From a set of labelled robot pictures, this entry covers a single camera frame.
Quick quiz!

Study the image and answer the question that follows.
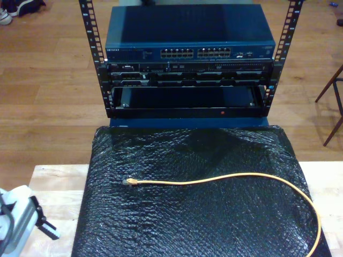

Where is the black bubble-wrap mat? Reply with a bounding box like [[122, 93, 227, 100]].
[[71, 125, 332, 257]]

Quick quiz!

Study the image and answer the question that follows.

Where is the yellow network cable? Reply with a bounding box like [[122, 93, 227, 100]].
[[122, 172, 322, 257]]

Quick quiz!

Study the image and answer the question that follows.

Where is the dark shoe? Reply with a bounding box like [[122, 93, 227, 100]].
[[8, 0, 46, 17]]

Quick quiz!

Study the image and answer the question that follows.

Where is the brown wooden chair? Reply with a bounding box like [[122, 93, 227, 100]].
[[315, 64, 343, 147]]

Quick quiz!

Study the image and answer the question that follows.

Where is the black rack server unit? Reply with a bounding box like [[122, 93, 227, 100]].
[[107, 62, 274, 88]]

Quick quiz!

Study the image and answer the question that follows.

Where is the white shoe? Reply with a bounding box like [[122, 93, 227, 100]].
[[0, 7, 13, 26]]

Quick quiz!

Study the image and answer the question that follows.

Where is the blue network switch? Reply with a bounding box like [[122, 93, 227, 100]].
[[105, 4, 277, 60]]

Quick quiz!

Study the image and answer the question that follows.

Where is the black cable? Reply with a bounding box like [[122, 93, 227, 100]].
[[0, 196, 16, 243]]

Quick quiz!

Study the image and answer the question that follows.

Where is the black perforated rack post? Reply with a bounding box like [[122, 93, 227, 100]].
[[78, 0, 115, 119], [258, 0, 305, 118]]

